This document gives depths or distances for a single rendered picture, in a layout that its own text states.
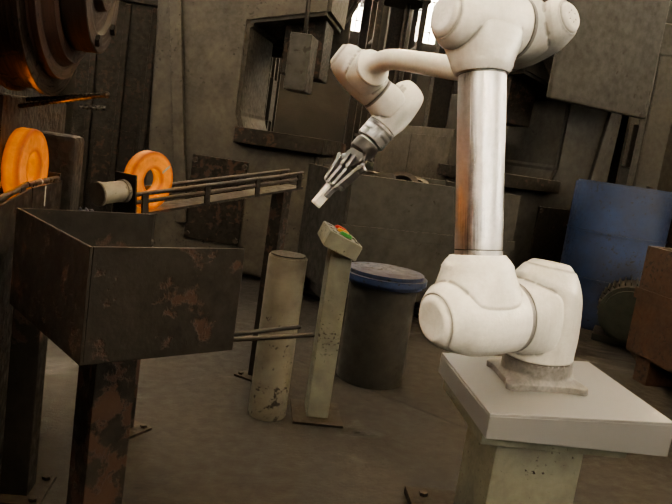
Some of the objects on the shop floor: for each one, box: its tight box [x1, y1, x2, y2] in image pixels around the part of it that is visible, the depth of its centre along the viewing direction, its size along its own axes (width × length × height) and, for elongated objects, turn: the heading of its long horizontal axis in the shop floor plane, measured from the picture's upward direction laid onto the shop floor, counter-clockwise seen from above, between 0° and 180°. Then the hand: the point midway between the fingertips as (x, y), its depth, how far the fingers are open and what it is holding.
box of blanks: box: [297, 163, 521, 316], centre depth 398 cm, size 103×83×77 cm
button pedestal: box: [290, 221, 363, 428], centre depth 219 cm, size 16×24×62 cm, turn 143°
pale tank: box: [350, 0, 432, 148], centre depth 1002 cm, size 92×92×450 cm
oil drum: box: [560, 179, 672, 331], centre depth 429 cm, size 59×59×89 cm
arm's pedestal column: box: [404, 426, 583, 504], centre depth 161 cm, size 40×40×31 cm
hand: (323, 195), depth 197 cm, fingers closed
